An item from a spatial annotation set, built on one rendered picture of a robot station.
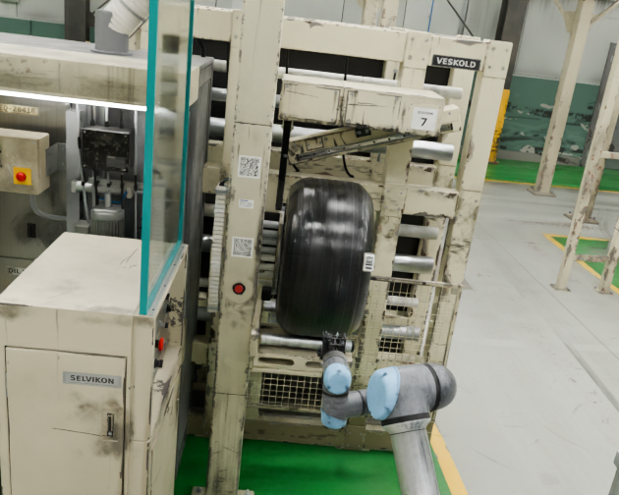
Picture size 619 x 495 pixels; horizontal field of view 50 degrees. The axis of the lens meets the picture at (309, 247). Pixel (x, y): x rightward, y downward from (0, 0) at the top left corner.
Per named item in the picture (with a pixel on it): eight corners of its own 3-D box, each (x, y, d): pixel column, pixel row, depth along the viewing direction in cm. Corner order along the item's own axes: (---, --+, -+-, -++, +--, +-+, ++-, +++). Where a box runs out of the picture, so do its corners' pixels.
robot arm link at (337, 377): (322, 397, 186) (324, 368, 185) (320, 381, 197) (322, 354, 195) (351, 398, 187) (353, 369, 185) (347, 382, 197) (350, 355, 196)
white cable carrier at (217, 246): (207, 311, 244) (216, 186, 228) (208, 305, 249) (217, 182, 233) (219, 312, 244) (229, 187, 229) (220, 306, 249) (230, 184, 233)
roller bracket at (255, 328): (249, 357, 237) (251, 332, 234) (254, 309, 274) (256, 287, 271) (257, 357, 237) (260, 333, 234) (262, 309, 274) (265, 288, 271)
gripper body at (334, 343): (345, 332, 211) (349, 347, 200) (342, 357, 213) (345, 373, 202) (321, 330, 211) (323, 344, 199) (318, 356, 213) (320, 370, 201)
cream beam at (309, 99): (277, 120, 246) (281, 80, 241) (279, 110, 269) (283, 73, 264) (439, 138, 249) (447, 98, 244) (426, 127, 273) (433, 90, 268)
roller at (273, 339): (256, 346, 241) (257, 338, 238) (257, 336, 244) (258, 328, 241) (352, 355, 243) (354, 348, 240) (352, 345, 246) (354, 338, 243)
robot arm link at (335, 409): (361, 426, 194) (365, 392, 192) (326, 432, 189) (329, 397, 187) (349, 414, 201) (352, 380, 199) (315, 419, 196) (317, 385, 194)
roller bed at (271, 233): (228, 285, 282) (233, 218, 272) (231, 272, 296) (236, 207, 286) (274, 290, 283) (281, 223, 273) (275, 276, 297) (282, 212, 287)
